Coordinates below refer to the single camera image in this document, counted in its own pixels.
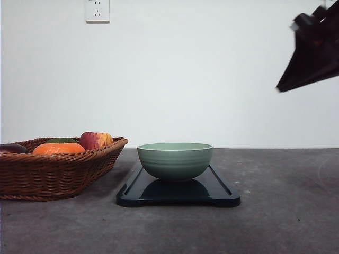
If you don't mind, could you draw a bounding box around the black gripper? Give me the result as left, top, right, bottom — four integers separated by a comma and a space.
277, 0, 339, 92

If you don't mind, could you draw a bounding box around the light green bowl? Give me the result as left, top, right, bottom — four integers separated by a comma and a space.
137, 142, 213, 180

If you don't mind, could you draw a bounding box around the brown wicker basket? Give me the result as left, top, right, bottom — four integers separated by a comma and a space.
0, 137, 128, 201

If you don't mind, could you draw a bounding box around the dark blue rectangular tray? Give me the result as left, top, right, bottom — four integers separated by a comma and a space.
117, 165, 241, 207

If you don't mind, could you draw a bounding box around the red yellow apple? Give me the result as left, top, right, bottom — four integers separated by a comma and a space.
80, 132, 113, 149

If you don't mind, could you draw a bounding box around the dark green avocado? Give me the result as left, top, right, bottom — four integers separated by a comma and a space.
46, 138, 77, 143

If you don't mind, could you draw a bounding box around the orange tangerine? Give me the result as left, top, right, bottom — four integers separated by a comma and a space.
33, 143, 86, 155

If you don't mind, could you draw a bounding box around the dark purple eggplant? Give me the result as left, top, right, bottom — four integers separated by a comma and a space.
0, 144, 29, 154

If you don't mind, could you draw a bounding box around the white wall power socket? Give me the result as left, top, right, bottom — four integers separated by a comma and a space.
85, 0, 110, 25

